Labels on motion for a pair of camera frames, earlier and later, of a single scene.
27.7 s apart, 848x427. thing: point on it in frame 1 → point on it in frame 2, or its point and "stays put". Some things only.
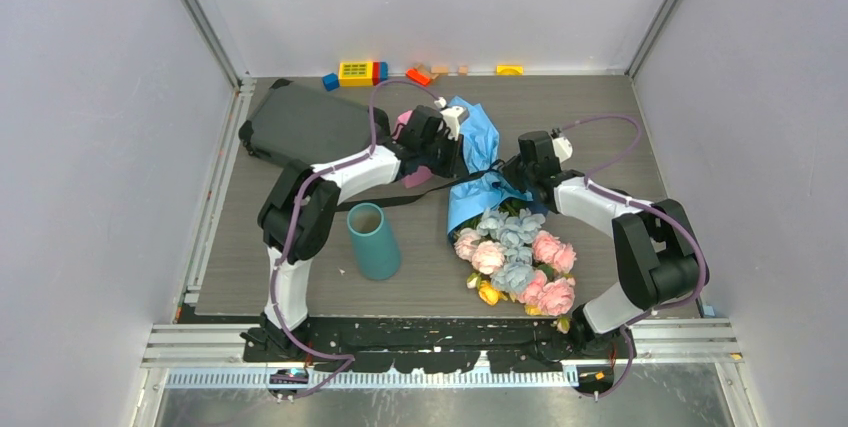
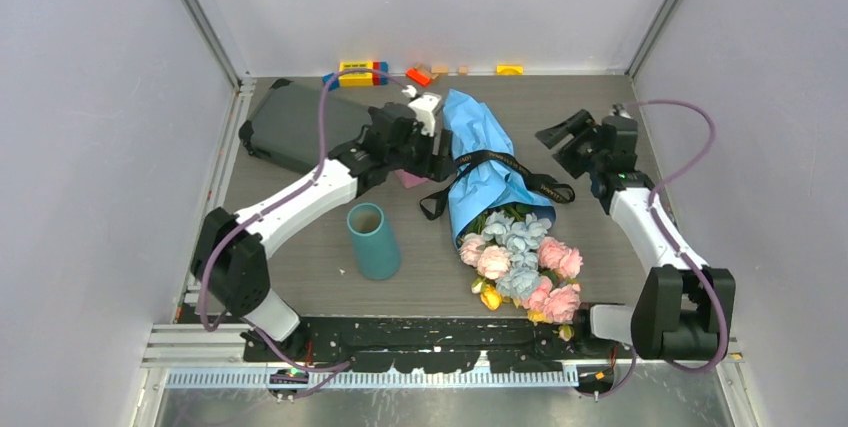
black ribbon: (370, 202) → (548, 190)
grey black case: (293, 122) stays put
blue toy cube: (330, 82) stays put
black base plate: (449, 345) stays put
